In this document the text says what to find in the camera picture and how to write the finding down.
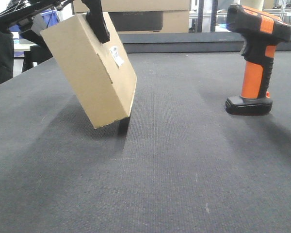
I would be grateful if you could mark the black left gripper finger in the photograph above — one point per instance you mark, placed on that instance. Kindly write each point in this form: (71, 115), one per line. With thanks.
(123, 126)

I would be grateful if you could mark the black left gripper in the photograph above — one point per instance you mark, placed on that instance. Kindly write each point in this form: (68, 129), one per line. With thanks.
(29, 8)

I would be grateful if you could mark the small brown cardboard package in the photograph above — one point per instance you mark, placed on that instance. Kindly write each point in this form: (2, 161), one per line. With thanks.
(101, 75)

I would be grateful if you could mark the orange black barcode scanner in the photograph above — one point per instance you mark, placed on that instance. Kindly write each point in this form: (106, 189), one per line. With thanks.
(262, 32)

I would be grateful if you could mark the large background cardboard box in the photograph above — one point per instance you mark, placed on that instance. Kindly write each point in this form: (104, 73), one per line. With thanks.
(148, 16)

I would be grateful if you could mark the blue background crate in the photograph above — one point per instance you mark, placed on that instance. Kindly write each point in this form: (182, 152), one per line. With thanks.
(31, 29)

